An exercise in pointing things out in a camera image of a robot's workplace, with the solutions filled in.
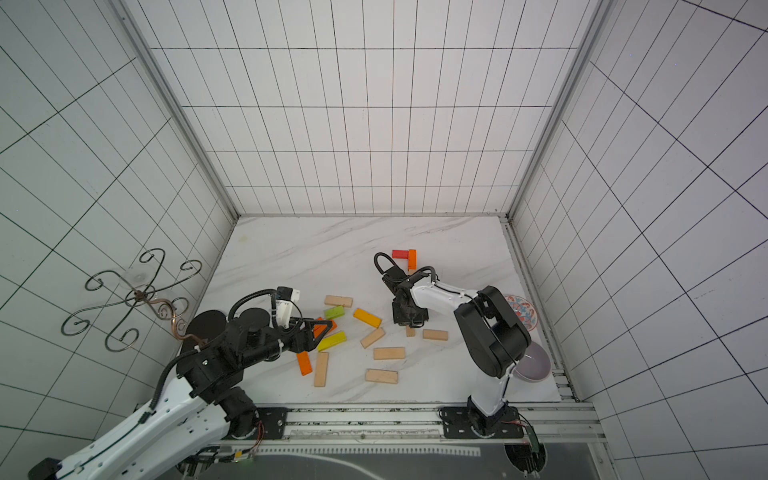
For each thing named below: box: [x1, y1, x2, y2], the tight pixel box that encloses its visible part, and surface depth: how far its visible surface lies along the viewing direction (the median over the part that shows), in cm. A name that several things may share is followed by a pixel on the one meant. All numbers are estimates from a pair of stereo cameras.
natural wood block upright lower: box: [314, 351, 329, 387], surface depth 83 cm
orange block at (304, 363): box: [297, 351, 313, 376], surface depth 83 cm
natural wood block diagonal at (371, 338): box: [360, 327, 386, 349], surface depth 89 cm
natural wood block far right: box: [422, 329, 448, 341], surface depth 90 cm
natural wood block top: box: [324, 295, 353, 308], surface depth 97 cm
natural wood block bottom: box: [365, 368, 398, 384], surface depth 81 cm
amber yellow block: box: [353, 308, 382, 329], surface depth 94 cm
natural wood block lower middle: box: [373, 347, 406, 360], surface depth 87 cm
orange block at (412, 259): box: [408, 249, 417, 271], surface depth 109 cm
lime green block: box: [325, 305, 345, 320], surface depth 94 cm
